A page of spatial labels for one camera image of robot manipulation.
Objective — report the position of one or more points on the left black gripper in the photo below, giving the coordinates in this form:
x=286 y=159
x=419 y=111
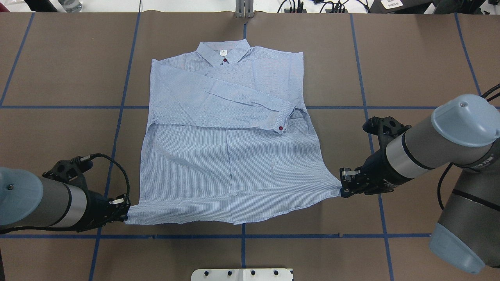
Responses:
x=97 y=207

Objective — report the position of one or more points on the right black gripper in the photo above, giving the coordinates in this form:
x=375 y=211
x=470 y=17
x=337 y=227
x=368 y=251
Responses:
x=375 y=172

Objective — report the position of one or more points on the light blue striped shirt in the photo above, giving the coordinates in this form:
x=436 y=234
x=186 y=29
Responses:
x=229 y=139

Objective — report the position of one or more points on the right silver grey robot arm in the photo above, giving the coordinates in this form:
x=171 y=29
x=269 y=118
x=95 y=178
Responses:
x=464 y=133

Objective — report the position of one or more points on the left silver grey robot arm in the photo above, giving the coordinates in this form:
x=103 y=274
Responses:
x=59 y=200

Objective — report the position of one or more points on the black box with label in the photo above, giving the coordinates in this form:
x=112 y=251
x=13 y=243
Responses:
x=399 y=6

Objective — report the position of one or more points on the clear water bottle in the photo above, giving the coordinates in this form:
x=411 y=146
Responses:
x=71 y=6

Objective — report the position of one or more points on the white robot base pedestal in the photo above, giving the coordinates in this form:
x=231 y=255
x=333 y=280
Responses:
x=257 y=274

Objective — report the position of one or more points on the grey metal frame post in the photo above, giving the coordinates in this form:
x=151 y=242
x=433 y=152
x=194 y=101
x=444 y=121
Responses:
x=244 y=9

